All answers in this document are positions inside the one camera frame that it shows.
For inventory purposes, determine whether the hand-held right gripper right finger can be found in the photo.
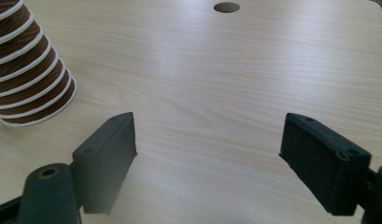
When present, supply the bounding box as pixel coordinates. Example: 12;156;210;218
278;112;373;217

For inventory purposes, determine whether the stack of brown paper cups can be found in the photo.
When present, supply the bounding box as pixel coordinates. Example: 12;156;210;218
0;0;78;128

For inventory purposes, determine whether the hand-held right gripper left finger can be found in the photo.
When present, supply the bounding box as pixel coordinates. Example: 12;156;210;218
71;111;138;216

